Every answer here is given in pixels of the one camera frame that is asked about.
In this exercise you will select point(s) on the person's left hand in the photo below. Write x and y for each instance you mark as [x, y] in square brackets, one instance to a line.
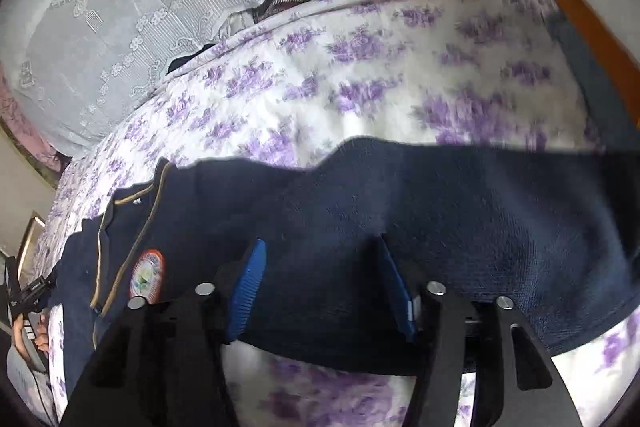
[41, 341]

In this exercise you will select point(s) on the wooden framed object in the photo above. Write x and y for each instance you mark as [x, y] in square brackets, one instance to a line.
[31, 237]

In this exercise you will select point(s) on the pink patterned cloth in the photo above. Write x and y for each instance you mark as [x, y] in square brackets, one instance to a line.
[30, 132]

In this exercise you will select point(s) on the purple floral bedsheet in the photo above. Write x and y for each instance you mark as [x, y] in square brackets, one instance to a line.
[380, 72]

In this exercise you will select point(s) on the grey-blue cloth strip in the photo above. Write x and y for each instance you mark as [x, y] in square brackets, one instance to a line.
[590, 77]

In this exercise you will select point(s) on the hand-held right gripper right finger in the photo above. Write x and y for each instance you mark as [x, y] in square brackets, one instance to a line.
[398, 294]

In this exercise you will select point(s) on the navy knit sweater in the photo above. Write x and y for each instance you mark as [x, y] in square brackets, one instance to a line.
[350, 217]

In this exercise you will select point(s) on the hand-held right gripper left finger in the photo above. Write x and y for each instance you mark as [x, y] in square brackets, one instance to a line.
[246, 294]

